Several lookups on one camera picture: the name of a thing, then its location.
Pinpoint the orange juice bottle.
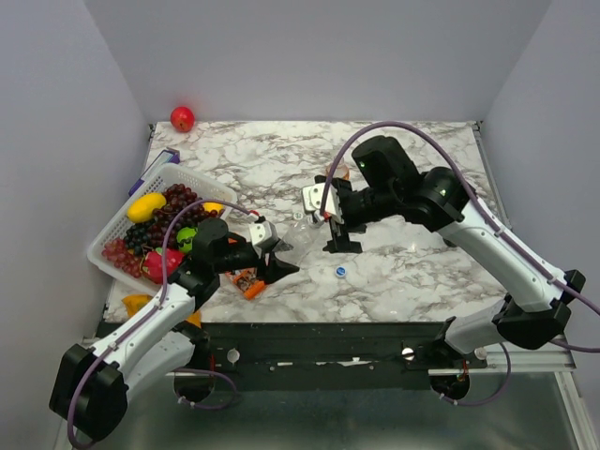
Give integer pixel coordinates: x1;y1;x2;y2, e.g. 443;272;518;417
325;159;350;180

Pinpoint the dark purple grape bunch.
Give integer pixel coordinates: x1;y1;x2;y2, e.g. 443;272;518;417
146;184;224;249

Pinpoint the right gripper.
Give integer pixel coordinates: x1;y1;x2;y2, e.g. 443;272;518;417
322;177;399;253

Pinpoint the green toy fruit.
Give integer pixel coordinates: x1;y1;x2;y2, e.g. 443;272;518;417
176;227;198;254

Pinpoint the white plastic basket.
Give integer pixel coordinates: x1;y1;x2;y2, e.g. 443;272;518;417
87;163;238;296

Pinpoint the black blue grape bunch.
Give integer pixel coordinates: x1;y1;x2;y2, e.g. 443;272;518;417
124;221;153;250

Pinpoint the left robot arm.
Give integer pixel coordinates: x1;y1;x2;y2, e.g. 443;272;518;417
49;218;299;449

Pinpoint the red apple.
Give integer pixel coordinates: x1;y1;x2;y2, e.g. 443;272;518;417
170;106;195;133

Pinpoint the clear bottle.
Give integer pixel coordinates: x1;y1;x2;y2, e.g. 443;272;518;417
277;217;323;265

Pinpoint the purple white box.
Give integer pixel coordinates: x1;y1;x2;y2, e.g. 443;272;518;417
128;147;180;197

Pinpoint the black can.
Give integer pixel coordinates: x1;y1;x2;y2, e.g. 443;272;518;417
443;238;457;248

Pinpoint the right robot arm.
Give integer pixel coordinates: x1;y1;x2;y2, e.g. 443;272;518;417
303;135;585;368

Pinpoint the yellow lemon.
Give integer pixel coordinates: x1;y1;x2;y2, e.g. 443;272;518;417
202;202;224;215

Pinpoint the yellow mango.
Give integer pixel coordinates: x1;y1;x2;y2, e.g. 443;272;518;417
127;192;167;223

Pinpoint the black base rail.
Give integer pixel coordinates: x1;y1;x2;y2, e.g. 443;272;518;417
176;322;487;392

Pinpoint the orange snack box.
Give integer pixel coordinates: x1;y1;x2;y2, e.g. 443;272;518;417
227;236;268;301

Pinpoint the yellow snack bag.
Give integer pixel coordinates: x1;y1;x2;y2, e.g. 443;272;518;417
122;294;202;327

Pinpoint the light red grape bunch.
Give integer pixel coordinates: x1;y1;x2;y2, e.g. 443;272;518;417
101;238;143;278

